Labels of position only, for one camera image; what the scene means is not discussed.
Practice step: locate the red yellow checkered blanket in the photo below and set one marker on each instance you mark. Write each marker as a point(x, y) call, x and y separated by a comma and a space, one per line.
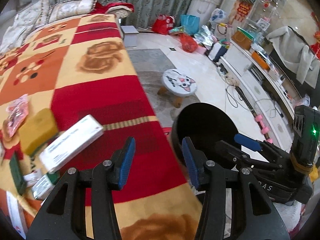
point(100, 100)

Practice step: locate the white blue plastic bag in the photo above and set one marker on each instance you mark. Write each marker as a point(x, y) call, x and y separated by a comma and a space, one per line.
point(218, 17)

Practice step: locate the long white medicine box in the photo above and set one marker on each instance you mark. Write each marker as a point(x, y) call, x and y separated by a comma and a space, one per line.
point(72, 145)

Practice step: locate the red gift bag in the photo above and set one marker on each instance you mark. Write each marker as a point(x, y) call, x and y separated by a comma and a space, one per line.
point(163, 25)

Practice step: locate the white tv cabinet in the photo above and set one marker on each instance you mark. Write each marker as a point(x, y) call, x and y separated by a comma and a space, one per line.
point(250, 80)

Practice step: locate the dark green box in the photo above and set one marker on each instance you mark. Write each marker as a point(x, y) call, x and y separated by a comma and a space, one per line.
point(18, 175)

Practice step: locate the silver foil bag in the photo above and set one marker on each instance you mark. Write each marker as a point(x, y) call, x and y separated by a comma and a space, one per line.
point(205, 35)

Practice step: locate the floral square pillow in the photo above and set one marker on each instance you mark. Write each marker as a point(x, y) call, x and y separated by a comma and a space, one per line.
point(33, 12)
point(72, 8)

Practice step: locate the pink snack packet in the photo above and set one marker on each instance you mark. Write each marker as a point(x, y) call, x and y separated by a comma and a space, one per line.
point(16, 115)

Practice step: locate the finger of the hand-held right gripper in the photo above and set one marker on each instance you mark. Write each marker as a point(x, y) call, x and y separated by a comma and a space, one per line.
point(246, 142)
point(231, 151)

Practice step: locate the red plastic bag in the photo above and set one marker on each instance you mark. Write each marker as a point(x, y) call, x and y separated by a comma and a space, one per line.
point(188, 43)

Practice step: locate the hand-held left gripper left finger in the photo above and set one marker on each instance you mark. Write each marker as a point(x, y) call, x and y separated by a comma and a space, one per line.
point(126, 163)

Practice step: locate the red cloth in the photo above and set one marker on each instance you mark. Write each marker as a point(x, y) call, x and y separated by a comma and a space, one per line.
point(117, 6)

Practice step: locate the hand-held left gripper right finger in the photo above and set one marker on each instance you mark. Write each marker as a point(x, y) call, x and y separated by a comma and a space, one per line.
point(190, 165)

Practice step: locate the cat print wooden stool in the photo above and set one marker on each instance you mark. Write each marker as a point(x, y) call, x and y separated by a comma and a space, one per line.
point(180, 80)

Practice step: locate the clear acrylic shelf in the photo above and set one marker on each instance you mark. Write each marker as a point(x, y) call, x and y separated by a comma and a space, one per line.
point(265, 5)

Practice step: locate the yellow sponge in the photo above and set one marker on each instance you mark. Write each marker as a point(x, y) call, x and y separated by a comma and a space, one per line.
point(37, 130)

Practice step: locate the white paper sheet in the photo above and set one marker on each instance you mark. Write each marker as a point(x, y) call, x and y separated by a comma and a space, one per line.
point(12, 215)

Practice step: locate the grey green patterned curtain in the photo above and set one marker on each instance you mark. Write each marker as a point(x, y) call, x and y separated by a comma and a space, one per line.
point(150, 0)

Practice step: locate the small white medicine box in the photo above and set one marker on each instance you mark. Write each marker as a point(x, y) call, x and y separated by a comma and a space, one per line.
point(42, 187)

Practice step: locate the navy white bag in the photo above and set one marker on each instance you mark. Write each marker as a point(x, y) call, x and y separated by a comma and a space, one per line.
point(218, 52)

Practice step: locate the teal shopping bag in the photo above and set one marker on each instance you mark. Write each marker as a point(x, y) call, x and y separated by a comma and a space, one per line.
point(190, 23)

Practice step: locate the orange box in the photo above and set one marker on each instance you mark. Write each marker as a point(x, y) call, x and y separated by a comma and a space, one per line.
point(260, 60)

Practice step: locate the grey towel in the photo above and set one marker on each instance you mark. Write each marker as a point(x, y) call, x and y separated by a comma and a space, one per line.
point(297, 55)

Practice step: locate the white power strip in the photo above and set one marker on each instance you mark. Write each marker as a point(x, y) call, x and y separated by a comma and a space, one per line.
point(232, 80)

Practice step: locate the white quilted bedding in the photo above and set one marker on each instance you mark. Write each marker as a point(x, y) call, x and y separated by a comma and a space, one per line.
point(12, 38)

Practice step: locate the white storage box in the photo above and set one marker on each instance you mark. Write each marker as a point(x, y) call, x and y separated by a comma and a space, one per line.
point(130, 36)

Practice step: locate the pink dumbbell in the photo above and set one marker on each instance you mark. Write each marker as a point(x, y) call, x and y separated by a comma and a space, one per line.
point(262, 127)

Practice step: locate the red hanging ornament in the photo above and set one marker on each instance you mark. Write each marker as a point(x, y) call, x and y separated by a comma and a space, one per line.
point(243, 8)

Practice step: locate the grey floor rug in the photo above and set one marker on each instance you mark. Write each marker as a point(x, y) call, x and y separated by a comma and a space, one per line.
point(150, 60)

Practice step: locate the black round trash bin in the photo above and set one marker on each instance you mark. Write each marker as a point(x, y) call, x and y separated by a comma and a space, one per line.
point(205, 122)

